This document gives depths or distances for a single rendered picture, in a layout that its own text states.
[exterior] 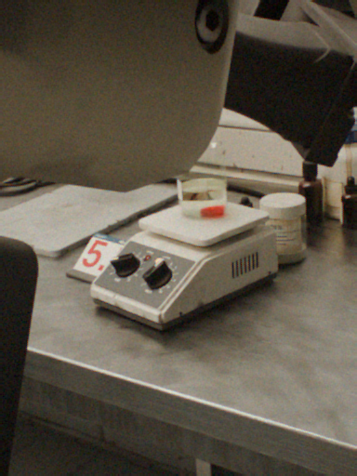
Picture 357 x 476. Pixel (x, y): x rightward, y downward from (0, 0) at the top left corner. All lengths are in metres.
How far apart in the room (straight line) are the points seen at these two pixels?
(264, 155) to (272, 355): 0.62
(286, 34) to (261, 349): 0.54
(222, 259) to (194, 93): 0.99
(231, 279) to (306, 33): 0.61
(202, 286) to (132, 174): 0.97
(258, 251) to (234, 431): 0.30
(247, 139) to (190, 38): 1.46
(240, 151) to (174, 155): 1.47
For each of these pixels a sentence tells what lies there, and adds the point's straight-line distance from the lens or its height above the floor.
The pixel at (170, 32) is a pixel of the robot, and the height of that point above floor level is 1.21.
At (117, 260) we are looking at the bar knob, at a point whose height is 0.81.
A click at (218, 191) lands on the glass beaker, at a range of 1.18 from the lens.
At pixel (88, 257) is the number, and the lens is 1.30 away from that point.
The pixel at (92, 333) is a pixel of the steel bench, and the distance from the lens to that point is 1.13.
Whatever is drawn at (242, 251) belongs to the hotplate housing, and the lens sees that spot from 1.17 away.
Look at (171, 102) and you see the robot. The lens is 0.16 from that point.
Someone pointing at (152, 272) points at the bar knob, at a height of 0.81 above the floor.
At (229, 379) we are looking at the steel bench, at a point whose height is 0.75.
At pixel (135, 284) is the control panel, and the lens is 1.15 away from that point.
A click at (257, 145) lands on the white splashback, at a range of 1.61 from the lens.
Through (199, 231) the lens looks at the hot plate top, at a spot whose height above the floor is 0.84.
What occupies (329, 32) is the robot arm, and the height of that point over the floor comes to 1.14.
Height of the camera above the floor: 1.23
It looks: 20 degrees down
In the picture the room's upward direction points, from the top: 4 degrees counter-clockwise
